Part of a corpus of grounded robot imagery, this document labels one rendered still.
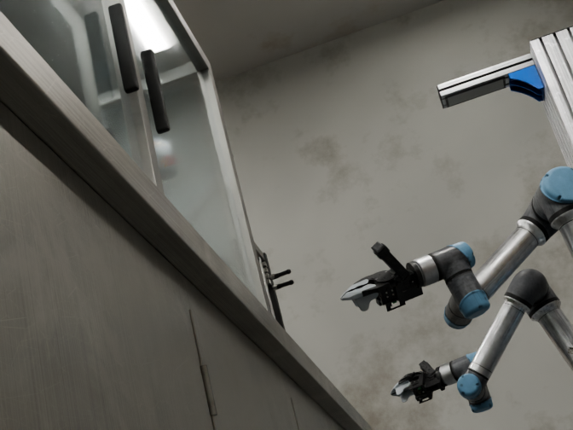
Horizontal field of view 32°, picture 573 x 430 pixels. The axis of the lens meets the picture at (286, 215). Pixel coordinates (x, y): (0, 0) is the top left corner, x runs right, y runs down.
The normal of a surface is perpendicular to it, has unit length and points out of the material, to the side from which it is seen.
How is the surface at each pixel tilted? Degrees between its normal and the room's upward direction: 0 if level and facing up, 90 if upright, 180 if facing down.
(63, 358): 90
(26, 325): 90
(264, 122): 90
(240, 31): 180
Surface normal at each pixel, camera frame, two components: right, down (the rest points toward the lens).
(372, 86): -0.25, -0.36
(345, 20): 0.23, 0.88
